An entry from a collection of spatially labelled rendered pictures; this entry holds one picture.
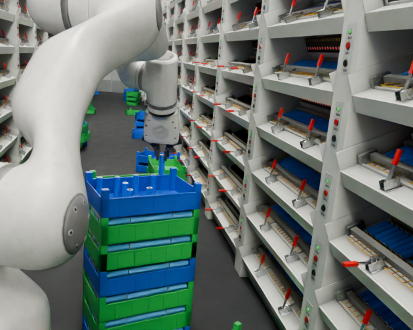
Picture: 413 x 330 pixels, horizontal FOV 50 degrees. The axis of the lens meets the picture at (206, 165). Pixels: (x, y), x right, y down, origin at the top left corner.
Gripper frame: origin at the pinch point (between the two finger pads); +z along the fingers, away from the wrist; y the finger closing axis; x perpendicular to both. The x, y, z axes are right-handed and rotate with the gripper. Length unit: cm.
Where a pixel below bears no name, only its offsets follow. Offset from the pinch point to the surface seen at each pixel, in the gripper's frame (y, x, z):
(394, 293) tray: 55, -48, -6
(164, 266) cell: 3.6, -21.1, 26.8
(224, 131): 20, 101, 59
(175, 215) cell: 5.8, -13.2, 12.9
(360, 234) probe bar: 54, -27, -1
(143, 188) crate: -6.5, 1.4, 16.3
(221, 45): 15, 123, 18
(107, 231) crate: -11.7, -24.1, 10.3
